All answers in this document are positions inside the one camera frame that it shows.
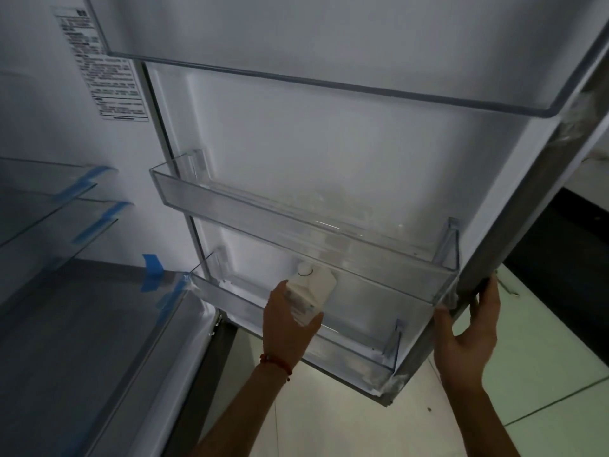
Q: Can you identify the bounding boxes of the person's right hand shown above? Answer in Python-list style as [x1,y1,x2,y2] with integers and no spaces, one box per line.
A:
[433,273,503,394]

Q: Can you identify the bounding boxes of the person's left hand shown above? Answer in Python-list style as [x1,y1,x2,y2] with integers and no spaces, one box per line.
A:
[263,279,325,373]

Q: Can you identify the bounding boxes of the white milk carton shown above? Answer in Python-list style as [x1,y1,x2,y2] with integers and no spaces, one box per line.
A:
[284,262,337,326]

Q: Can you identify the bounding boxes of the grey refrigerator door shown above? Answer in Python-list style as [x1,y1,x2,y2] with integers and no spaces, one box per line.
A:
[81,0,609,410]

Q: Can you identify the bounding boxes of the person's right forearm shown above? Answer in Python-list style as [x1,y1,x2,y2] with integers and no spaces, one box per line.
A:
[445,388,521,457]

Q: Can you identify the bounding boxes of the person's left forearm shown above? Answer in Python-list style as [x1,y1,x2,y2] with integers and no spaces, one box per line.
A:
[188,359,292,457]

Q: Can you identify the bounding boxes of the short clear door bin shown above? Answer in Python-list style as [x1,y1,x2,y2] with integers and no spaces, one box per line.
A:
[189,251,406,392]

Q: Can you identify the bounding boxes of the long clear door bin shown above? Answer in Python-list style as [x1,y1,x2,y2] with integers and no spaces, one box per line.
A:
[148,148,462,306]

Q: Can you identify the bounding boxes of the blue tape strip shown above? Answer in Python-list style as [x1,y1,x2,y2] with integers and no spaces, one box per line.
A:
[70,201,133,246]
[51,165,119,203]
[156,272,192,315]
[141,253,165,294]

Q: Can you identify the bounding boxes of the glass crisper cover shelf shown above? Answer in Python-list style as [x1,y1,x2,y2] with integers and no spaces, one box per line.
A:
[0,259,210,457]

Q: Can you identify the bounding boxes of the glass refrigerator shelf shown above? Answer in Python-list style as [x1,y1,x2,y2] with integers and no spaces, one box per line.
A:
[0,200,135,305]
[0,156,120,248]

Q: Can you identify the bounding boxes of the large white door shelf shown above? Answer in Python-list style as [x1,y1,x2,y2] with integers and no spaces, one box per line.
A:
[82,0,604,122]

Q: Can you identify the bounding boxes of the white printed label sticker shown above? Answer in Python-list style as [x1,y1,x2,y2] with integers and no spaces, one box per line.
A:
[51,6,150,123]

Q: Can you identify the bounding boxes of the white refrigerator body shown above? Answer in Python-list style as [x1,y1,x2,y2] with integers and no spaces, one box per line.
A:
[0,0,239,457]

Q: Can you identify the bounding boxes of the red string bracelet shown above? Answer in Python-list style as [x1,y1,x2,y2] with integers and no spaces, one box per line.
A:
[259,354,293,382]

